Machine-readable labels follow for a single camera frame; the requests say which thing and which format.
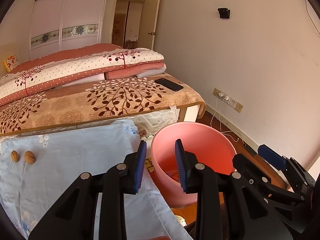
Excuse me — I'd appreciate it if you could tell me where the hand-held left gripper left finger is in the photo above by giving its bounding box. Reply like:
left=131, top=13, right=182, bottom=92
left=29, top=140, right=147, bottom=240

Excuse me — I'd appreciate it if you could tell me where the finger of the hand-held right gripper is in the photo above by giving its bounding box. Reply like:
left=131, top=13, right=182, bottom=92
left=232, top=153, right=305, bottom=205
left=257, top=144, right=317, bottom=188

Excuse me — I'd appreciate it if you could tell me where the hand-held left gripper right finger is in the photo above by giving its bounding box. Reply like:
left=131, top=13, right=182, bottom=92
left=174, top=139, right=294, bottom=240

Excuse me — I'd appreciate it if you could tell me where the pink plastic bin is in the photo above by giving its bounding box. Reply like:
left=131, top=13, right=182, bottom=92
left=151, top=122, right=237, bottom=209

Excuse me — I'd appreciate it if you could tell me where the yellow printed box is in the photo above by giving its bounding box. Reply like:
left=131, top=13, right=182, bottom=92
left=144, top=157, right=155, bottom=173

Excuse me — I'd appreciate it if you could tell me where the white quilted mattress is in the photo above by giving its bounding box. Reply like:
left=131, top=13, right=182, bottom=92
left=110, top=107, right=180, bottom=139

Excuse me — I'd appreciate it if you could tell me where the light blue floral cloth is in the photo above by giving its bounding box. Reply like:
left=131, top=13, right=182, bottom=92
left=0, top=119, right=193, bottom=240

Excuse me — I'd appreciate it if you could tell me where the black smartphone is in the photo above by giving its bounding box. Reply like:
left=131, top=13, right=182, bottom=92
left=154, top=78, right=184, bottom=92

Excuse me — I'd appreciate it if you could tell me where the brown leaf-print blanket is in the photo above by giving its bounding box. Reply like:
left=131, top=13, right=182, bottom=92
left=0, top=72, right=207, bottom=137

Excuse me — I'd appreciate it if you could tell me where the large walnut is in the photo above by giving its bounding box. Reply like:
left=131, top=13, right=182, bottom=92
left=24, top=151, right=36, bottom=164

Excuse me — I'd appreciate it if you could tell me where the folded pink polka-dot quilt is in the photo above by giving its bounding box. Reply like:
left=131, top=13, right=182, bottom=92
left=0, top=43, right=167, bottom=107

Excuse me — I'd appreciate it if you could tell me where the cream door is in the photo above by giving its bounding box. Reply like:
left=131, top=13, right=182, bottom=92
left=145, top=0, right=162, bottom=50

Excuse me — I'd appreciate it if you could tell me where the yellow floral pillow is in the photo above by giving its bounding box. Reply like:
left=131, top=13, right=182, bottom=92
left=2, top=54, right=21, bottom=73

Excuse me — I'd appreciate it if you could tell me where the white sliding-door wardrobe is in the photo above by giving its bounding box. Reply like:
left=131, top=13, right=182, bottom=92
left=28, top=0, right=166, bottom=60

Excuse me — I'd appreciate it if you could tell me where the white bed frame panel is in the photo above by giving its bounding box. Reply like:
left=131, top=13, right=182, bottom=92
left=184, top=104, right=200, bottom=124

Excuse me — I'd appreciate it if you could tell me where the white charging cable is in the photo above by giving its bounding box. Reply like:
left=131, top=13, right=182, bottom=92
left=210, top=96, right=247, bottom=145

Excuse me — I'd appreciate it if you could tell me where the thin wall cable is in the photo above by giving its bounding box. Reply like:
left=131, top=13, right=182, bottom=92
left=301, top=0, right=320, bottom=35

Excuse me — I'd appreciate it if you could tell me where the black wall bracket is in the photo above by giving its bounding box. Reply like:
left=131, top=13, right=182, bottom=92
left=217, top=7, right=231, bottom=20

